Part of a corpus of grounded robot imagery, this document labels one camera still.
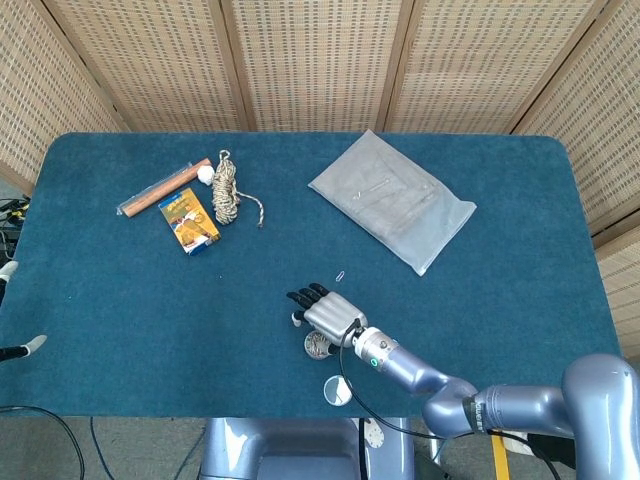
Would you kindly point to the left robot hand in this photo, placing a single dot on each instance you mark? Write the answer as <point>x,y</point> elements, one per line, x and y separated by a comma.
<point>30,346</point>

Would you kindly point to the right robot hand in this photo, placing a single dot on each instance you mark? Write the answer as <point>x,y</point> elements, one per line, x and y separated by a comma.
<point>332,317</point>

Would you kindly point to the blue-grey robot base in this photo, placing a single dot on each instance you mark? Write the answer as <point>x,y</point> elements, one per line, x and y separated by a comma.
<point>300,450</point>

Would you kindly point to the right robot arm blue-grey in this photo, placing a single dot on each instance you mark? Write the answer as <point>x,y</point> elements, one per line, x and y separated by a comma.
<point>450,385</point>

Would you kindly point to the round tin of paperclips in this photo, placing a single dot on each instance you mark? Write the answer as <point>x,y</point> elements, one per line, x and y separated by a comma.
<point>315,347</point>

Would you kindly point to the silver paperclip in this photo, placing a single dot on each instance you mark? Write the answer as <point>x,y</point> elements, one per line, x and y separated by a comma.
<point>340,275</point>

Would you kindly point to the round clear tin lid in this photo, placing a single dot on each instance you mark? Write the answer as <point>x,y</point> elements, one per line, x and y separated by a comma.
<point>337,391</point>

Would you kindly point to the frosted plastic zip bag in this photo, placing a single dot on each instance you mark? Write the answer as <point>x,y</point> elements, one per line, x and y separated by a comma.
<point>392,200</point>

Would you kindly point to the blue felt table cover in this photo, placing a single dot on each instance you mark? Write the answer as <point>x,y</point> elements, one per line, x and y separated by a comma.
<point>200,310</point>

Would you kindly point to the coiled beige twine bundle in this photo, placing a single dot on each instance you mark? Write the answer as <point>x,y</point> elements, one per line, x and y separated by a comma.
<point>226,192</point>

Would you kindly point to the silver table leg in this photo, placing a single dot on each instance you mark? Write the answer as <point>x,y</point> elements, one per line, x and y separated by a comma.
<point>434,447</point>

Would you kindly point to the orange and blue card box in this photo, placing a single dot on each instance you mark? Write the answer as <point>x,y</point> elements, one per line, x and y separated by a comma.
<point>189,221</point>

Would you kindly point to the small white ball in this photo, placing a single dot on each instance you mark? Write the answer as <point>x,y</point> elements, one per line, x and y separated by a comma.
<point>205,174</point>

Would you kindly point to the wooden stick in plastic wrap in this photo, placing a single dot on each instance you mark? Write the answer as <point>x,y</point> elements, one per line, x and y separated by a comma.
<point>165,187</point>

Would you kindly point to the person's black trouser leg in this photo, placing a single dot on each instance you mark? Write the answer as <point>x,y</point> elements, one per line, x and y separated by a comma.
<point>550,444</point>

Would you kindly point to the woven bamboo screen panel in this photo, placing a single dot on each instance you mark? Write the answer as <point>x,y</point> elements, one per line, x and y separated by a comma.
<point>35,85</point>
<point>150,60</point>
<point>495,60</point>
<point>600,125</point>
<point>315,60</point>

